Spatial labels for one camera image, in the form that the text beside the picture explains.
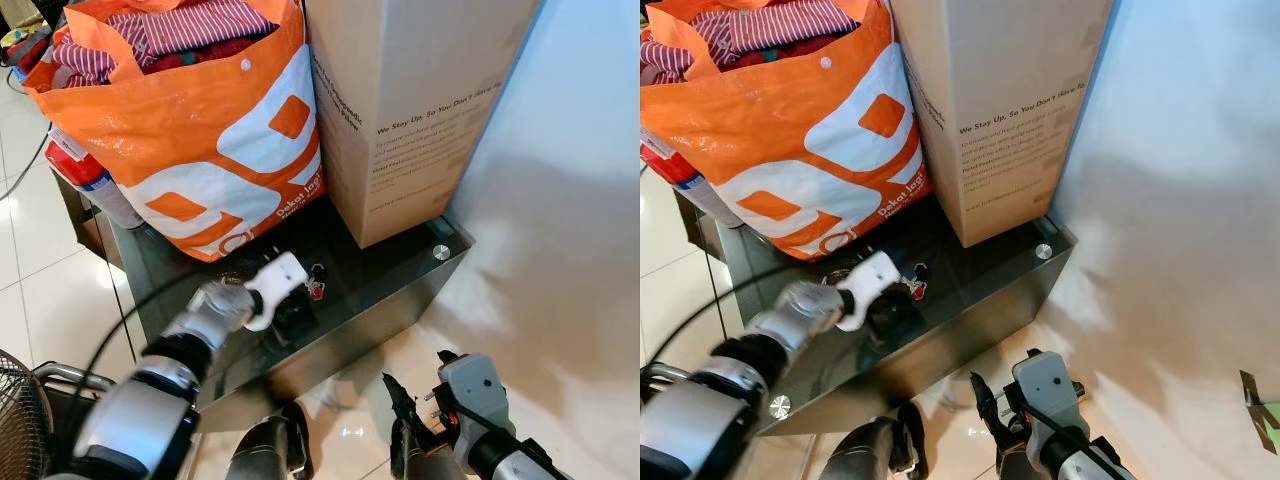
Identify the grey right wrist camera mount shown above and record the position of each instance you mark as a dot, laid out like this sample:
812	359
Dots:
1045	390
475	390

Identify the round metal table cap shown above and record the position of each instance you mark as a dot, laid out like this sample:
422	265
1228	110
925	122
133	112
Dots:
1043	251
779	406
441	251

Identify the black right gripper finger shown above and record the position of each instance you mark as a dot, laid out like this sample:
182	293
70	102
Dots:
400	400
986	400

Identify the orange white shopping bag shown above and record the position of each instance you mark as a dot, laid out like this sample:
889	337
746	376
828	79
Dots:
190	140
790	140

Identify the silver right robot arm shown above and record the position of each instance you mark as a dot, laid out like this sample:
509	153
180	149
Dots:
515	460
1090	462

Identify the red white striped clothing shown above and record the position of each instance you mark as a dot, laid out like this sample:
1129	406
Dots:
200	25
790	25

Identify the keys with red tag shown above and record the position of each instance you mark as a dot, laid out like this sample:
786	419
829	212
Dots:
316	288
912	286

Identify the robot right leg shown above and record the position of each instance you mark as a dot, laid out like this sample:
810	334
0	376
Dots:
1018	465
425	465

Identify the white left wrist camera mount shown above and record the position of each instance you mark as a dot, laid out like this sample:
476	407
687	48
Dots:
872	275
280	275

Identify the chrome tube frame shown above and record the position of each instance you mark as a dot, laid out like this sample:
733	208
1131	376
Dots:
70	375
665	375

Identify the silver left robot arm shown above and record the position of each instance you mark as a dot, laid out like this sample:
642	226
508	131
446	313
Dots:
150	410
730	410

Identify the tall printed cardboard box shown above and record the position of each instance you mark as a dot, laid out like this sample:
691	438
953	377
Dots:
1010	100
420	100

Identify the green grey floor object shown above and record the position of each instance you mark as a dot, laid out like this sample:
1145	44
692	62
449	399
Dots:
1265	415

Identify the robot left leg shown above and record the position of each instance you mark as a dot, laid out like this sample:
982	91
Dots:
265	450
870	450

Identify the robot leg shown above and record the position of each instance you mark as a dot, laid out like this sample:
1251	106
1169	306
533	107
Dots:
870	450
1018	465
265	450
425	465

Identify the dark glass low table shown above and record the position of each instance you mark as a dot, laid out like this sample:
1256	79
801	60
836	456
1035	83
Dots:
985	290
385	285

